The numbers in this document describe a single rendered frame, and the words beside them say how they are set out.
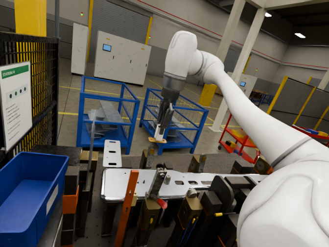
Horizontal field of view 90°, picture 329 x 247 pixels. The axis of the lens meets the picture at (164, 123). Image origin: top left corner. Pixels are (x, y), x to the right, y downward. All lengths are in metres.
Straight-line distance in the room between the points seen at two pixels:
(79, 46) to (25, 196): 7.71
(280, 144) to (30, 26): 1.13
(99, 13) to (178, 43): 13.85
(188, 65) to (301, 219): 0.55
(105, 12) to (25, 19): 13.41
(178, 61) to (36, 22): 0.75
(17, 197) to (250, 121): 0.79
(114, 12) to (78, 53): 6.92
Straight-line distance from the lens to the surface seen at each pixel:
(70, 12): 14.56
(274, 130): 0.44
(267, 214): 0.22
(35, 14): 1.13
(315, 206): 0.23
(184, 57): 0.64
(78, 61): 8.33
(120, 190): 0.85
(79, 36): 8.28
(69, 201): 0.68
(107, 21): 14.46
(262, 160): 1.60
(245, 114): 0.47
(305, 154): 0.42
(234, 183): 0.82
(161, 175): 0.65
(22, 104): 0.89
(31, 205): 0.78
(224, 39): 8.37
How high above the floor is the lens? 1.60
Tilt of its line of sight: 20 degrees down
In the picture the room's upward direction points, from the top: 15 degrees clockwise
